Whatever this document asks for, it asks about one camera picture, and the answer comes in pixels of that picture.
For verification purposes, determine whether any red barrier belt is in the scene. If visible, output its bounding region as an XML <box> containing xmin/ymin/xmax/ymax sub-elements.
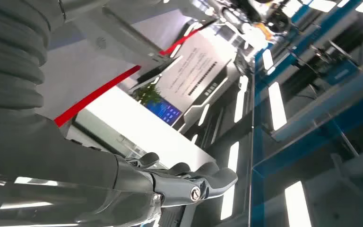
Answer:
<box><xmin>53</xmin><ymin>20</ymin><xmax>216</xmax><ymax>128</ymax></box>

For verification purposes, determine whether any green potted plant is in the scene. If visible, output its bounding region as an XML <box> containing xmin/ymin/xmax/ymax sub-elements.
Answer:
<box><xmin>133</xmin><ymin>84</ymin><xmax>163</xmax><ymax>106</ymax></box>

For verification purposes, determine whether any blue display screen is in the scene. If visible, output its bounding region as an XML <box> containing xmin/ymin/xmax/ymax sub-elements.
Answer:
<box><xmin>145</xmin><ymin>97</ymin><xmax>183</xmax><ymax>127</ymax></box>

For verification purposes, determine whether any white information board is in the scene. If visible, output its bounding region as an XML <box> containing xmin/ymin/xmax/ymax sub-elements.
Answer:
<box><xmin>156</xmin><ymin>31</ymin><xmax>232</xmax><ymax>114</ymax></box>

